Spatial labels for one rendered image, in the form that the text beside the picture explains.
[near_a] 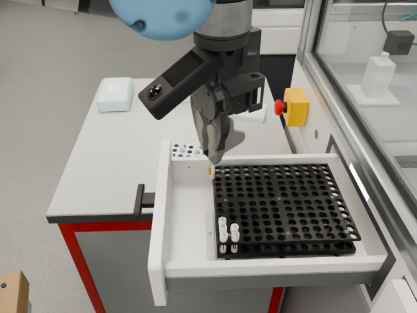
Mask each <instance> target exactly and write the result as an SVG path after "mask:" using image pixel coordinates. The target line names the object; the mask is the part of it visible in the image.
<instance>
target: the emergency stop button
mask: <svg viewBox="0 0 417 313"><path fill-rule="evenodd" d="M284 108H285V106H284V103H283V104H282V101H281V100H280V99H277V100H276V101H275V103H274V113H275V114H276V115H277V116H280V115H281V114H282V112H283V111H284Z"/></svg>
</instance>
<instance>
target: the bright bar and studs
mask: <svg viewBox="0 0 417 313"><path fill-rule="evenodd" d="M205 226H206V242H207V261H216V259H215V239H214V227H213V210H208V211H205Z"/></svg>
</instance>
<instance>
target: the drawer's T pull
mask: <svg viewBox="0 0 417 313"><path fill-rule="evenodd" d="M155 195H156V193H145V184H138V187H137V195H136V199H135V205H134V210H133V218H134V219H139V218H141V212H142V208H154V206H155Z"/></svg>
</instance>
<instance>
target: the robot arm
mask: <svg viewBox="0 0 417 313"><path fill-rule="evenodd" d="M11 1H17V2H24V3H28V4H35V5H39V6H46V7H52V8H57V9H63V10H67V11H74V12H77V11H78V12H84V13H87V14H94V15H98V16H104V17H110V18H114V19H120V20H121V21H122V22H123V23H124V24H125V25H126V26H128V27H129V28H131V29H133V30H134V31H135V32H136V33H138V34H140V35H142V36H144V37H146V38H148V39H152V40H157V41H173V40H178V39H182V38H184V37H187V36H188V35H190V34H192V33H193V40H194V44H195V47H193V48H192V49H191V50H189V51H188V52H187V53H186V54H185V55H184V56H183V57H181V58H180V59H179V60H178V61H177V62H175V63H174V64H173V65H172V66H170V67H169V68H168V69H167V70H166V71H165V72H163V73H162V74H161V75H159V76H158V77H157V78H156V79H155V80H154V81H152V82H151V83H150V84H149V85H148V86H147V87H145V88H144V89H143V90H142V91H140V92H139V93H138V98H139V100H140V101H141V102H142V103H143V105H144V106H145V107H146V109H147V110H148V111H149V113H150V114H151V115H152V116H153V117H154V118H155V119H156V120H161V119H162V118H163V117H165V116H166V115H167V114H169V113H170V112H171V111H172V110H173V109H174V108H175V107H177V106H178V105H179V104H180V103H181V102H182V101H184V100H185V99H186V98H188V97H189V96H191V110H192V116H193V120H194V125H195V128H196V131H197V136H198V139H199V142H200V146H201V148H202V151H203V153H204V154H205V156H206V157H207V158H208V159H209V160H210V161H211V162H212V163H213V165H217V164H218V163H219V162H220V161H221V160H222V157H223V155H224V153H226V152H227V151H229V150H231V149H232V148H234V147H236V146H237V145H239V144H241V143H242V142H243V141H244V139H245V137H246V136H245V132H244V131H242V130H235V129H234V121H233V119H232V118H231V117H228V116H230V115H233V114H236V115H237V114H241V113H243V112H246V111H248V112H249V113H251V112H254V111H258V110H260V109H262V104H263V97H264V85H265V78H266V77H265V76H264V75H262V74H260V72H259V71H258V69H259V55H260V48H261V33H262V30H261V29H260V28H257V27H256V28H254V27H253V26H252V25H251V24H252V13H253V0H11ZM260 87H261V95H260V102H258V103H257V98H258V88H260Z"/></svg>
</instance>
